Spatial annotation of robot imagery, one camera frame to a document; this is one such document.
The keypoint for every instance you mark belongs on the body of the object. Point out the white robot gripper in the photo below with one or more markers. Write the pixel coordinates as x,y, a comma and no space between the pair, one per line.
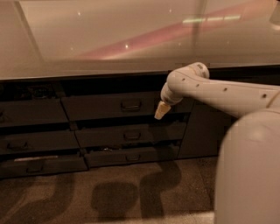
168,100

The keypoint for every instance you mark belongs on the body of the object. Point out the dark drawer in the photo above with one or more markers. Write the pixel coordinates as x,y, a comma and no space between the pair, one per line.
101,106
37,142
130,134
131,156
32,112
12,169

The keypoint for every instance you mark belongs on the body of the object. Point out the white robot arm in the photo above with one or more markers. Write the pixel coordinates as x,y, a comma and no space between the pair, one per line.
247,184

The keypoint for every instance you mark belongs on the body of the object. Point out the dark cabinet door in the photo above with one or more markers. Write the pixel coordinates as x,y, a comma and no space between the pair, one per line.
205,130

